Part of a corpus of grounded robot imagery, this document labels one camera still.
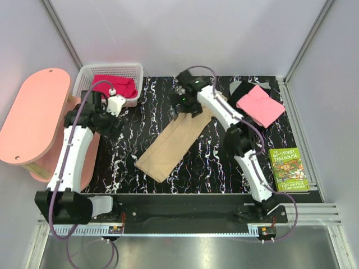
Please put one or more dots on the magenta t shirt in basket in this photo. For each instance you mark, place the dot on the magenta t shirt in basket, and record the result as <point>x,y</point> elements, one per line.
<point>124,86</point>

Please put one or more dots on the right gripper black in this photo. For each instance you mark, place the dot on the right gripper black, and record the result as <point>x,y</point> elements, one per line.
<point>175,100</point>

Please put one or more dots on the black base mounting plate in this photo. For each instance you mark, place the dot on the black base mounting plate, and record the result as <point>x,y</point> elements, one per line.
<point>183,215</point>

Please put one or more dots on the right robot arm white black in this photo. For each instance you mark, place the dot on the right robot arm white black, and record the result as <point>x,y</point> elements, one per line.
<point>239,143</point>

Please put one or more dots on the green treehouse book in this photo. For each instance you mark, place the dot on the green treehouse book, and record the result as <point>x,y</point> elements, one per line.
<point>288,170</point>

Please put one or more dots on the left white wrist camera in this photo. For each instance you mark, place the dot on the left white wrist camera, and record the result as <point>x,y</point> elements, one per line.
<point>115,103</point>

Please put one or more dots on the beige t shirt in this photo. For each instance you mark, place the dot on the beige t shirt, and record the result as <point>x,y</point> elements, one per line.
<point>168,149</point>

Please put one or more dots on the pink folded t shirt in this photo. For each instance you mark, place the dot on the pink folded t shirt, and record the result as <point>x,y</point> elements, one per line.
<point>260,107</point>

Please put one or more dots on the black folded t shirt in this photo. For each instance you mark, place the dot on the black folded t shirt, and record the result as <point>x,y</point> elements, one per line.
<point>240,92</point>

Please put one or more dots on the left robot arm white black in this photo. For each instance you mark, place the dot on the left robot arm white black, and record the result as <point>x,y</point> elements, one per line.
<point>62,202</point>

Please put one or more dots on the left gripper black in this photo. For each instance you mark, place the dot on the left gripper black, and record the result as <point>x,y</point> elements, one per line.
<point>106,131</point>

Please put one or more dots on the white plastic basket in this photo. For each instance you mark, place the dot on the white plastic basket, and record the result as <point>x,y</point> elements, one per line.
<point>85,77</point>

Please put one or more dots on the pink tiered shelf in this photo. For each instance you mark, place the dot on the pink tiered shelf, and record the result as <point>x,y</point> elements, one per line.
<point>32,134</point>

